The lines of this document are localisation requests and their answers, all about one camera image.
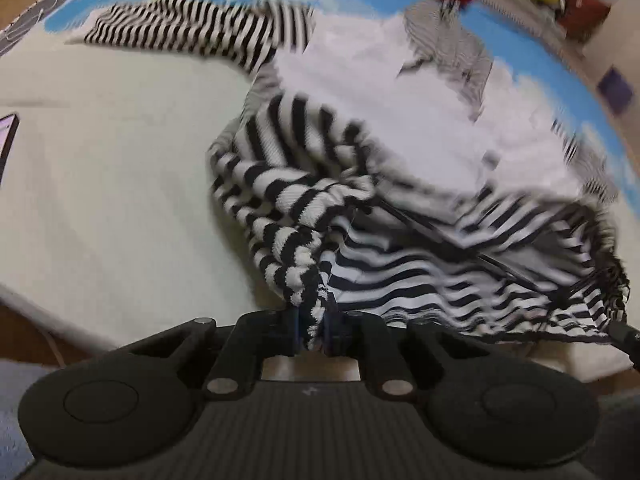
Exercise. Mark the purple box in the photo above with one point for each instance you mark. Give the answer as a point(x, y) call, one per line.
point(614, 87)

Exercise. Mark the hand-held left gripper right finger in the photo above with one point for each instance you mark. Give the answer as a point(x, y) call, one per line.
point(332, 336)

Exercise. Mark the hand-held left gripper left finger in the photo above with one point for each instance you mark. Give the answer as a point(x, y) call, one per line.
point(295, 332)

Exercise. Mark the black phone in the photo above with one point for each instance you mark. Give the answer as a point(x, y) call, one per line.
point(6, 145)

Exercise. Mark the dark red bag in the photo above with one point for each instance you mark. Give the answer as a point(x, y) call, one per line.
point(585, 12)

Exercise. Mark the blue cloud printed blanket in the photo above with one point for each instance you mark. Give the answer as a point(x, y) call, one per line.
point(125, 170)

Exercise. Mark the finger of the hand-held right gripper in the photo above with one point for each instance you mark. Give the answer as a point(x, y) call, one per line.
point(625, 337)

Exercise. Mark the black white striped shirt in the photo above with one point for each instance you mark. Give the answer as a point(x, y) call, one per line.
point(310, 200)

